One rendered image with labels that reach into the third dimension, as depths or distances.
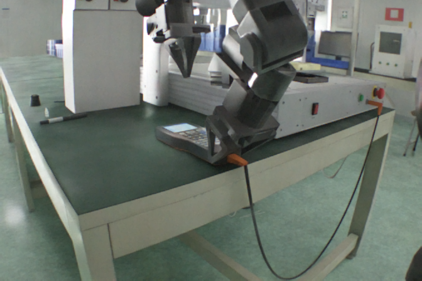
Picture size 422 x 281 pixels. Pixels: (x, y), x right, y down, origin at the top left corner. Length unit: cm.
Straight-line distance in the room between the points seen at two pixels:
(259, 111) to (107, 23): 59
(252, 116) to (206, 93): 37
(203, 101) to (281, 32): 49
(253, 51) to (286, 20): 6
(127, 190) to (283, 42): 29
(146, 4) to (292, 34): 36
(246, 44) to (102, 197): 28
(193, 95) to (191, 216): 44
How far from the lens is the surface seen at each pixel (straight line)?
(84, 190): 47
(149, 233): 48
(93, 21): 91
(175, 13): 60
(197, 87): 85
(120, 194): 45
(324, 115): 84
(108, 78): 93
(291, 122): 71
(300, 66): 112
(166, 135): 62
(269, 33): 38
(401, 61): 335
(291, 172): 68
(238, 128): 46
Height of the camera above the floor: 96
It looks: 16 degrees down
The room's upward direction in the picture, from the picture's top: 2 degrees clockwise
